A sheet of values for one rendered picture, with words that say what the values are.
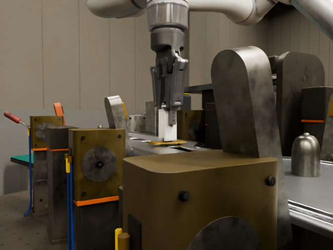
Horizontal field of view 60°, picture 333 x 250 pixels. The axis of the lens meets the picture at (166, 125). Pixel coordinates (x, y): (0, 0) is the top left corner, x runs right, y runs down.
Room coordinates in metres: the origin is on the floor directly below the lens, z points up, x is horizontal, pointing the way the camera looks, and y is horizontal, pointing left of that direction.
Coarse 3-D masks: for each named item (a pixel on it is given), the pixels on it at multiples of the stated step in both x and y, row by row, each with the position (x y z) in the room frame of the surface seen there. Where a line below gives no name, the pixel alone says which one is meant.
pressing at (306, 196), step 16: (144, 144) 0.66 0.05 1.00; (176, 144) 0.66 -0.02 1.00; (192, 144) 0.66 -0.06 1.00; (288, 160) 0.44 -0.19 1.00; (288, 176) 0.33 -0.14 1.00; (320, 176) 0.33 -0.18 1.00; (288, 192) 0.26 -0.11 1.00; (304, 192) 0.26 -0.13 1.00; (320, 192) 0.26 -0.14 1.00; (304, 208) 0.23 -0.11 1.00; (320, 208) 0.22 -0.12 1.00; (304, 224) 0.21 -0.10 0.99; (320, 224) 0.20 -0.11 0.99
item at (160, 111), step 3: (159, 111) 0.64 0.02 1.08; (162, 111) 0.64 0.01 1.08; (159, 114) 0.64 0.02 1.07; (162, 114) 0.64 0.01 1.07; (159, 117) 0.64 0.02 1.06; (162, 117) 0.64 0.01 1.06; (159, 120) 0.64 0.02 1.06; (162, 120) 0.64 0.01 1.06; (159, 123) 0.64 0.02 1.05; (162, 123) 0.64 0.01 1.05; (159, 126) 0.64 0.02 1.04; (162, 126) 0.64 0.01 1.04; (159, 129) 0.64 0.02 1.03; (162, 129) 0.64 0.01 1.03; (159, 132) 0.64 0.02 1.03; (162, 132) 0.64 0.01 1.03; (159, 135) 0.64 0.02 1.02; (162, 135) 0.64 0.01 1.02; (159, 138) 0.64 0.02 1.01; (162, 138) 0.64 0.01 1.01
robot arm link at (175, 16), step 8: (152, 0) 0.61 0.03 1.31; (160, 0) 0.60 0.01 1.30; (168, 0) 0.60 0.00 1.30; (176, 0) 0.60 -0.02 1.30; (152, 8) 0.61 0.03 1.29; (160, 8) 0.60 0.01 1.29; (168, 8) 0.60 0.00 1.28; (176, 8) 0.60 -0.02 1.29; (184, 8) 0.62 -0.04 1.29; (152, 16) 0.61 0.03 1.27; (160, 16) 0.60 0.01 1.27; (168, 16) 0.60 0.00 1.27; (176, 16) 0.60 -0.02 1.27; (184, 16) 0.62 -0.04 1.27; (152, 24) 0.61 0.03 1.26; (160, 24) 0.60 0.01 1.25; (168, 24) 0.60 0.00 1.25; (176, 24) 0.60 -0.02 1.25; (184, 24) 0.62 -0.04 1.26
